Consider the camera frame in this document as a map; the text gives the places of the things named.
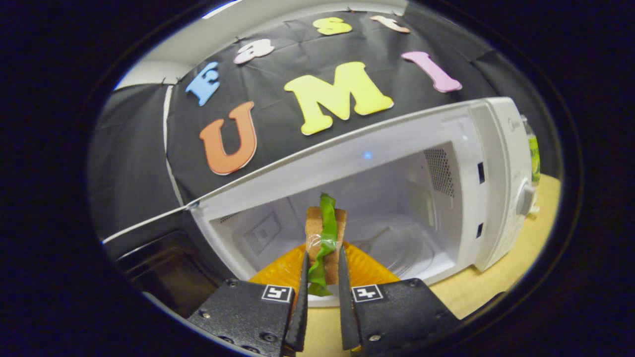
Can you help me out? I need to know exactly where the white microwave oven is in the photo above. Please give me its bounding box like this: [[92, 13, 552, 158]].
[[102, 97, 537, 318]]

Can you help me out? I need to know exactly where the glass turntable plate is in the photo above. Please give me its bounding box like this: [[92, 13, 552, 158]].
[[347, 218, 437, 278]]

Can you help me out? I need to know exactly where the green drink bottle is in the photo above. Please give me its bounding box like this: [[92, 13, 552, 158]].
[[521, 115, 541, 184]]

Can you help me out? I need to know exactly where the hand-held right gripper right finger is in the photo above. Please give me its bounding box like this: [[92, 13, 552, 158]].
[[337, 241, 459, 354]]

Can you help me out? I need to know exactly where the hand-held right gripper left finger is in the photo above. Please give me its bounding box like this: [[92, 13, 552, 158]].
[[186, 245, 309, 357]]

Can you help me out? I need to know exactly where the bread lettuce sandwich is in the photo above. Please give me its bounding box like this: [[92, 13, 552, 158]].
[[304, 193, 348, 298]]

